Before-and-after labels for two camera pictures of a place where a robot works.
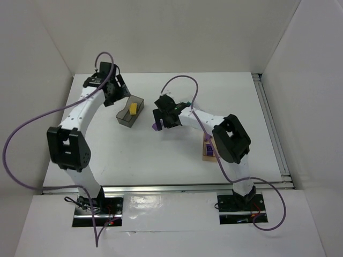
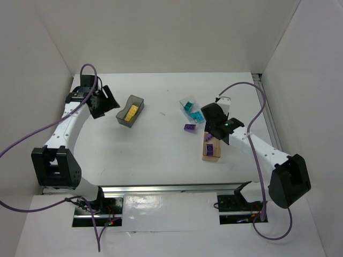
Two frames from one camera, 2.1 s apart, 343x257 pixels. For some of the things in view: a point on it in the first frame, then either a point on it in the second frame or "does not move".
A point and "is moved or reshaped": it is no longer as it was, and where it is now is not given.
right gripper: x=162 y=118 to x=212 y=124
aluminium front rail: x=209 y=189 does not move
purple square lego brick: x=209 y=151 does not move
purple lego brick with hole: x=207 y=137 does not move
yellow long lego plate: x=133 y=108 is moved or reshaped
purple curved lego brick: x=155 y=127 to x=190 y=128
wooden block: x=208 y=158 does not move
